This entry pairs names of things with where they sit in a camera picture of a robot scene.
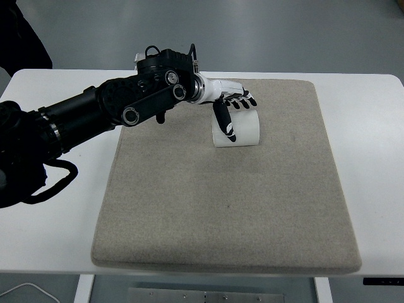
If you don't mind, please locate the white ribbed cup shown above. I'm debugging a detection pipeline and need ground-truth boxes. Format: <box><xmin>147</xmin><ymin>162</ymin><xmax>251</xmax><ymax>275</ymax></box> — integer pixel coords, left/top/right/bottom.
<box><xmin>210</xmin><ymin>109</ymin><xmax>261</xmax><ymax>148</ymax></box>

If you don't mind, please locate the grey metal plate with screws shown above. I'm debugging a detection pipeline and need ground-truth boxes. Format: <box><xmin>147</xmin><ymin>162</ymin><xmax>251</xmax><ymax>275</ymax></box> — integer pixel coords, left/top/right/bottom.
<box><xmin>128</xmin><ymin>287</ymin><xmax>285</xmax><ymax>303</ymax></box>

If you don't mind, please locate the white table leg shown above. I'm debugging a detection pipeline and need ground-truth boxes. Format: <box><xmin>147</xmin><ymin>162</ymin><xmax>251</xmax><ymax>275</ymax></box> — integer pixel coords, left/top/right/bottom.
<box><xmin>314</xmin><ymin>276</ymin><xmax>333</xmax><ymax>303</ymax></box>
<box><xmin>73</xmin><ymin>274</ymin><xmax>95</xmax><ymax>303</ymax></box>

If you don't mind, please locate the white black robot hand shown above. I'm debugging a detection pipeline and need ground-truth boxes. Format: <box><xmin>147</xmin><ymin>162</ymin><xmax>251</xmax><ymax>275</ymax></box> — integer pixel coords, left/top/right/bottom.
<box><xmin>199</xmin><ymin>78</ymin><xmax>259</xmax><ymax>144</ymax></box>

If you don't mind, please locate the black table control panel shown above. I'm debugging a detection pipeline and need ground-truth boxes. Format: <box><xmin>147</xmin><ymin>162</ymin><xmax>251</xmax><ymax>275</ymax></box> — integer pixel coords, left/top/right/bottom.
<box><xmin>362</xmin><ymin>277</ymin><xmax>404</xmax><ymax>287</ymax></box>

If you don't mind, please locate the beige fabric mat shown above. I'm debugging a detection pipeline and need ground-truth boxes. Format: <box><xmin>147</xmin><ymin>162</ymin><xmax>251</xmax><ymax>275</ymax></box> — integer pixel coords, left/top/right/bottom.
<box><xmin>90</xmin><ymin>78</ymin><xmax>362</xmax><ymax>275</ymax></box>

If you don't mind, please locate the white cable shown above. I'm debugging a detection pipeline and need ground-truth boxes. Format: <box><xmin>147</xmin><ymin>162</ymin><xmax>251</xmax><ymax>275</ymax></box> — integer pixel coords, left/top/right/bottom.
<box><xmin>0</xmin><ymin>282</ymin><xmax>59</xmax><ymax>303</ymax></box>

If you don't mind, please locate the person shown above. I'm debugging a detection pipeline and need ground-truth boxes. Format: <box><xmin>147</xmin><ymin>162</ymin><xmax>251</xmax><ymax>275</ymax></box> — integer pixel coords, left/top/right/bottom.
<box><xmin>0</xmin><ymin>0</ymin><xmax>54</xmax><ymax>78</ymax></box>

